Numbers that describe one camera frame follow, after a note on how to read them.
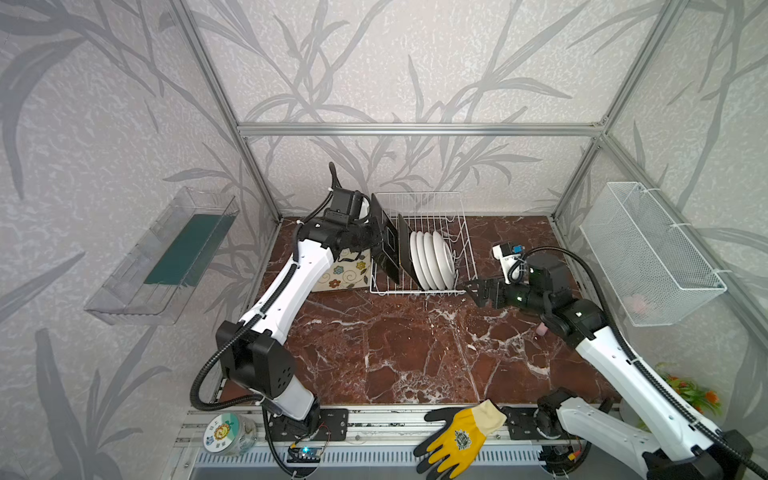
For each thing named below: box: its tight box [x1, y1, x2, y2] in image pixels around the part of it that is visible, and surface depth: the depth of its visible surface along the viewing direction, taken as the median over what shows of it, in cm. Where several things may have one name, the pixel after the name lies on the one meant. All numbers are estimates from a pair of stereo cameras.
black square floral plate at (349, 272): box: [311, 248, 371, 292], surface depth 103 cm
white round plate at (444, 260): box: [433, 230, 456, 290], surface depth 92 cm
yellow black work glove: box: [413, 399, 508, 480], surface depth 71 cm
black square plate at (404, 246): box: [398, 213, 423, 290], surface depth 89 cm
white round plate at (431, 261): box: [424, 232, 445, 291], surface depth 89 cm
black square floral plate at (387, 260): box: [371, 193, 400, 285], surface depth 84 cm
